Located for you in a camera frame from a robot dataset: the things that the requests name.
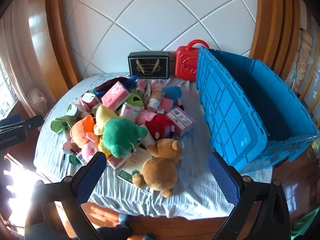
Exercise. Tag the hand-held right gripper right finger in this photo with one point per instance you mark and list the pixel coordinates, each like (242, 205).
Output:
(223, 177)

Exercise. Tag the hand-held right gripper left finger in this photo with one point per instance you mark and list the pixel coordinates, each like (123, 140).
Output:
(90, 177)

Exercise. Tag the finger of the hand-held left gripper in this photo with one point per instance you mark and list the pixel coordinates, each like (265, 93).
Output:
(10, 120)
(32, 123)

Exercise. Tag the light green long plush toy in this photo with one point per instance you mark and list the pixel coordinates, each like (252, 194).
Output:
(58, 125)

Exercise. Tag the brown teddy bear plush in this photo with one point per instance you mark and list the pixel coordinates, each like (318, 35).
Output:
(160, 170)

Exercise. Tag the blue plastic crate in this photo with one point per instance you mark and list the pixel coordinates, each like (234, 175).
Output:
(225, 110)

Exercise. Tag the large pink tissue pack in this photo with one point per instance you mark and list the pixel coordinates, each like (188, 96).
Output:
(115, 96)

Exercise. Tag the pile of assorted small items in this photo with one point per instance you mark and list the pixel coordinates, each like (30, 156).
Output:
(195, 185)

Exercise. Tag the small white teal box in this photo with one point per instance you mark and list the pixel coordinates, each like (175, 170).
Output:
(80, 158)

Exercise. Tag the clear plastic bag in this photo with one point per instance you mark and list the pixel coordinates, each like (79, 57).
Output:
(37, 100)

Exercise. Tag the small pink tissue pack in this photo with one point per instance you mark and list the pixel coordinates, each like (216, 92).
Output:
(90, 100)
(128, 113)
(118, 161)

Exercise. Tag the orange pink plush toy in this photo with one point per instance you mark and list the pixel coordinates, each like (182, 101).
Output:
(83, 130)

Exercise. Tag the white green medicine box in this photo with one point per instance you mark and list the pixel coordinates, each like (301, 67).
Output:
(135, 160)

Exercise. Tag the dark green plush toy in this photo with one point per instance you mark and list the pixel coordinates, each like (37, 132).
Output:
(120, 135)

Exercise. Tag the pale curtain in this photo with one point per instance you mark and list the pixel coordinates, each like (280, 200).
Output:
(12, 67)

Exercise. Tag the yellow plush toy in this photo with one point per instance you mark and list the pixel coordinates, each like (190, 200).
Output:
(103, 116)

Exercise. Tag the pink white barcode box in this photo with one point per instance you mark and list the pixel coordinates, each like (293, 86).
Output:
(180, 121)

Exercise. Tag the dark maroon cloth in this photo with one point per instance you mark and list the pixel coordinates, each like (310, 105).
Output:
(105, 86)

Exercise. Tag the red plush toy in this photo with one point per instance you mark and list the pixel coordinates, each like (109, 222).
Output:
(160, 126)

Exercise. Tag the pink pig plush toy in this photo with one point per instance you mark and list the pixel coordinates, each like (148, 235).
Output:
(145, 116)

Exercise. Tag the lime plush toy black mouth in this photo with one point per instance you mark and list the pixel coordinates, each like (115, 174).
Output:
(128, 102)

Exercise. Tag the small pink box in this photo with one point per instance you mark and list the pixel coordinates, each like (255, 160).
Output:
(166, 105)

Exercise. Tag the bright green cloth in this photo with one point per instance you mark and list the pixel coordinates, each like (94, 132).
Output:
(306, 226)

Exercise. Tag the blue round plush toy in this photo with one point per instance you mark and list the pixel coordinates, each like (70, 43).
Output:
(172, 92)

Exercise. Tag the small beige bottle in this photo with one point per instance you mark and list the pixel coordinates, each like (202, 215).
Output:
(155, 100)

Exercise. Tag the red small suitcase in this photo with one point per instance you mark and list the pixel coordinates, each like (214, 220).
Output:
(185, 65)

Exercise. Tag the black gift box gold print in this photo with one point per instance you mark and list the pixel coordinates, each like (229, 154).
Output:
(150, 65)

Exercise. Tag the patterned rolled carpet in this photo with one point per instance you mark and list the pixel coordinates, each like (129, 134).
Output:
(302, 55)

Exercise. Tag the wooden bed frame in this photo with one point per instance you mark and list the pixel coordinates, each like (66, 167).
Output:
(162, 226)

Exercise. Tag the curved wooden wall frame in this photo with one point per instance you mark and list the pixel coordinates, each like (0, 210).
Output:
(50, 42)
(275, 17)

